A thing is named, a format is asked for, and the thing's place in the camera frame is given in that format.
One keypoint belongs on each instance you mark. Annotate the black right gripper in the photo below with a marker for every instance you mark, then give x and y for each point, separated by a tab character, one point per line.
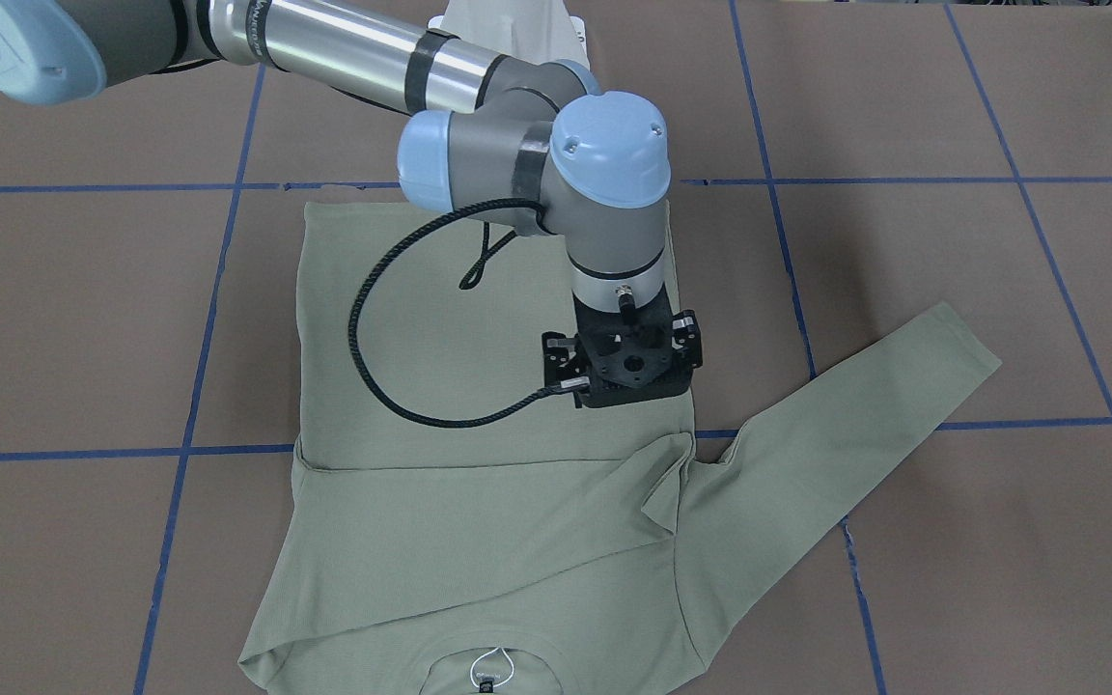
561	356

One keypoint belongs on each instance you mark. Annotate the olive green long-sleeve shirt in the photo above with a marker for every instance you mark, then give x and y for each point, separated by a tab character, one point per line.
565	550

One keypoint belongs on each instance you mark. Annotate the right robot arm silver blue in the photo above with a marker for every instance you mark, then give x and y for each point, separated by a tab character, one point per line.
541	149

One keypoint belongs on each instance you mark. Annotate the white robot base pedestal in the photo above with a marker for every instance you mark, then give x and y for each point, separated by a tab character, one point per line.
534	31

